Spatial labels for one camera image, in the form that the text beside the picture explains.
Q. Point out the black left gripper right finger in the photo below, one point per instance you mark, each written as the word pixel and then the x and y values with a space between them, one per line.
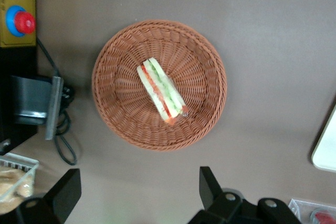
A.
pixel 212 197

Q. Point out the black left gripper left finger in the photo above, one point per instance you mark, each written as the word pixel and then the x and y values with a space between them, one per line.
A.
pixel 65 195

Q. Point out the triangle sandwich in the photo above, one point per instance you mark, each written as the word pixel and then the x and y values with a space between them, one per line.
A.
pixel 160 87

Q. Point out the round brown wicker basket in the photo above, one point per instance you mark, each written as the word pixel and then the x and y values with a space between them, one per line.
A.
pixel 118 108

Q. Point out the cream plastic tray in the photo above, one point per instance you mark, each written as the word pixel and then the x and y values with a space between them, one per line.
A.
pixel 328 145

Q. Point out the rice cracker snack packet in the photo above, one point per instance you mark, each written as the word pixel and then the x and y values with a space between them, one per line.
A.
pixel 13 182

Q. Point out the clear acrylic bottle rack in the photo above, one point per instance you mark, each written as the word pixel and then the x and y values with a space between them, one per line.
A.
pixel 299 205

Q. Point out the black tabletop appliance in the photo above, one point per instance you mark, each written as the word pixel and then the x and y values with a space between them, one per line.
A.
pixel 8 61

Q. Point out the red emergency stop button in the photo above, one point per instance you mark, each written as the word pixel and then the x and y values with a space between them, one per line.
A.
pixel 25 22

